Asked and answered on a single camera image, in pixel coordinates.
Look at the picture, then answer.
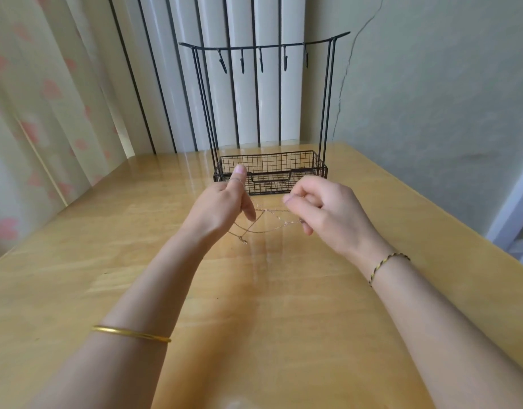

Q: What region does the person's left hand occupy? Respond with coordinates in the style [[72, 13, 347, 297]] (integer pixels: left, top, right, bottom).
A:
[[180, 164, 258, 254]]

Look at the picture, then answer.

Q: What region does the person's right hand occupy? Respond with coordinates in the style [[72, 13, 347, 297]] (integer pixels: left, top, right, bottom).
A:
[[282, 174, 392, 279]]

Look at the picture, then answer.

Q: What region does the chain necklace with pendant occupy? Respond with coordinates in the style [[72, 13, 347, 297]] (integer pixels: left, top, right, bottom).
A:
[[226, 190, 304, 246]]

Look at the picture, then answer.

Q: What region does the black wire jewelry rack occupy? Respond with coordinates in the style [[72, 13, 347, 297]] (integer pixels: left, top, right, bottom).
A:
[[179, 30, 352, 197]]

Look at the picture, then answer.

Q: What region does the person's right forearm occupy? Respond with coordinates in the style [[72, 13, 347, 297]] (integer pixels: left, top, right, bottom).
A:
[[366, 253, 523, 409]]

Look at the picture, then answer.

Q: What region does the person's left forearm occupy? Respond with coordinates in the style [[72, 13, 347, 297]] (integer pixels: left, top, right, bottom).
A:
[[24, 224, 218, 409]]

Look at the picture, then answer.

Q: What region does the white black-striped curtain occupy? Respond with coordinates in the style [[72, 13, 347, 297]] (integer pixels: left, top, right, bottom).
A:
[[69, 0, 307, 157]]

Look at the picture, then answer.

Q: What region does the gold bangle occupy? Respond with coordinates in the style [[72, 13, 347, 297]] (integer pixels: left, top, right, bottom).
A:
[[91, 324, 173, 344]]

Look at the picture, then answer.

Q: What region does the pink floral curtain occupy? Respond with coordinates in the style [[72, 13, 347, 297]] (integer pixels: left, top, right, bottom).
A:
[[0, 0, 136, 263]]

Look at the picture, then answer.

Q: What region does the braided cord bracelet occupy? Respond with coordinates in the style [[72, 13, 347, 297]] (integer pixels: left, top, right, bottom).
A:
[[368, 252, 412, 289]]

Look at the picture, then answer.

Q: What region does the white door frame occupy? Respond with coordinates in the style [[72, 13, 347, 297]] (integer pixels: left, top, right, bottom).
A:
[[485, 151, 523, 269]]

